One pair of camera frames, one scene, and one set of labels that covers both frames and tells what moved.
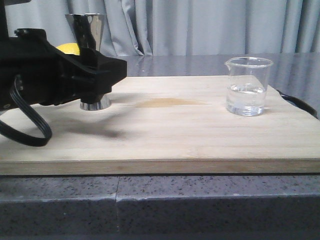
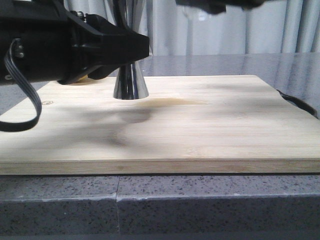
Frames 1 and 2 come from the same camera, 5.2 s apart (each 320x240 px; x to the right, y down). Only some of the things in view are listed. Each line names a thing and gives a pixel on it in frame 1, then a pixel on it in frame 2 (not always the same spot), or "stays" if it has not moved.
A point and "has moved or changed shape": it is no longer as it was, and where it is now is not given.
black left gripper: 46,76 → 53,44
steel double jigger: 88,28 has moved or changed shape
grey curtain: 181,27 stays
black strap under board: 300,104 stays
